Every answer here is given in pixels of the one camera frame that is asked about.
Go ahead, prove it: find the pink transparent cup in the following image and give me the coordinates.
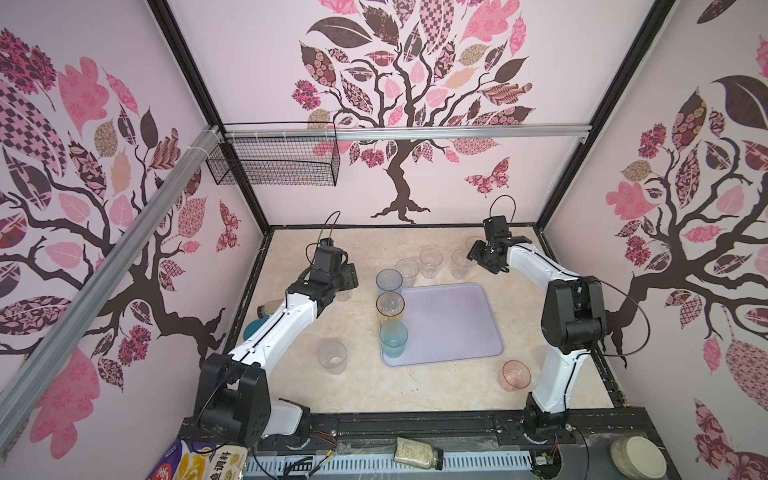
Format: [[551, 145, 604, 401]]
[[498, 360, 532, 392]]

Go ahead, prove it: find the yellow transparent plastic cup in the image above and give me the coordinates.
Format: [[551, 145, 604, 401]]
[[376, 291, 405, 326]]

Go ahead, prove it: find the round white lid container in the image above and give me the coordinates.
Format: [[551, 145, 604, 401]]
[[610, 436, 667, 480]]

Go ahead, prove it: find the white vented cable duct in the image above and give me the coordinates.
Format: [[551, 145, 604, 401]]
[[243, 451, 533, 479]]

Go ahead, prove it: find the clear cup near left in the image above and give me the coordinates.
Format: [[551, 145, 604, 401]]
[[318, 340, 347, 375]]

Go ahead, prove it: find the aluminium rail back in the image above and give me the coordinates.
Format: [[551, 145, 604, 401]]
[[225, 124, 592, 141]]

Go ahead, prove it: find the clear glass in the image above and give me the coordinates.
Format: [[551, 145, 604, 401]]
[[395, 258, 420, 288], [419, 247, 444, 279], [335, 289, 354, 302], [450, 248, 476, 280], [465, 236, 483, 250]]

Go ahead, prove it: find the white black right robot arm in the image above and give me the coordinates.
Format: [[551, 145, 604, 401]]
[[467, 215, 607, 443]]

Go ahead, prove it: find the grain filled bottle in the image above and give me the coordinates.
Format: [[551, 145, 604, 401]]
[[394, 437, 444, 471]]

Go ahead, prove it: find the black wire basket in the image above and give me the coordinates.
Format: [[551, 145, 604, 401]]
[[206, 120, 341, 187]]

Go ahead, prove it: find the lavender plastic tray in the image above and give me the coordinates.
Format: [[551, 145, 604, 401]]
[[382, 283, 504, 368]]

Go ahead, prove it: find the teal lidded jar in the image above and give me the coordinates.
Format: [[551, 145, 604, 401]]
[[242, 299, 285, 341]]

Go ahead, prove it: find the aluminium rail left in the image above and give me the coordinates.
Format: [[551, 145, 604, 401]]
[[1, 125, 221, 448]]

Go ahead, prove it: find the blue grey tall cup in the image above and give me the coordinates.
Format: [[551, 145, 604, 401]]
[[375, 268, 404, 295]]

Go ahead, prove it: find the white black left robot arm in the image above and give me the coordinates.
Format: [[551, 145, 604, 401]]
[[187, 237, 359, 448]]

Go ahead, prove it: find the teal green plastic cup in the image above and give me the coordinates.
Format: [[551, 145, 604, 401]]
[[379, 321, 408, 358]]

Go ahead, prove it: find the aluminium rail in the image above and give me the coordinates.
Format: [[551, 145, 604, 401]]
[[1, 125, 221, 448], [225, 124, 592, 141]]

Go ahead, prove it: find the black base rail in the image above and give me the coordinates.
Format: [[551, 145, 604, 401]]
[[179, 407, 663, 453]]

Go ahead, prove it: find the snack bag colourful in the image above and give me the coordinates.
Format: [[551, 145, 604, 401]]
[[147, 439, 248, 480]]

